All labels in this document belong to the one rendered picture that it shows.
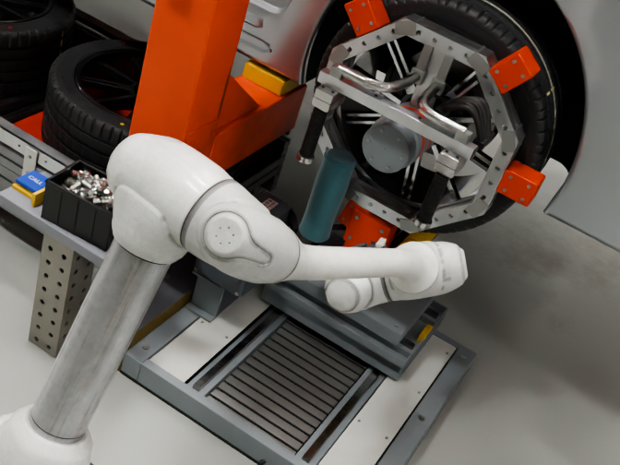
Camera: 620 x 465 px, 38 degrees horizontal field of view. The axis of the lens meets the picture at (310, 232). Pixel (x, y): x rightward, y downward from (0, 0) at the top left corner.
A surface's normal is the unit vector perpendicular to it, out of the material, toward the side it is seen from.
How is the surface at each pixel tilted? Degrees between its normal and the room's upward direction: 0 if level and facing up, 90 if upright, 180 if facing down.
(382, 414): 0
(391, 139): 90
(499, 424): 0
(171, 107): 90
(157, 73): 90
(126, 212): 78
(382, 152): 90
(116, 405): 0
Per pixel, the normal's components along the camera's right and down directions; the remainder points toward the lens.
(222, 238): -0.19, -0.07
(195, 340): 0.28, -0.79
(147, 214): -0.47, 0.19
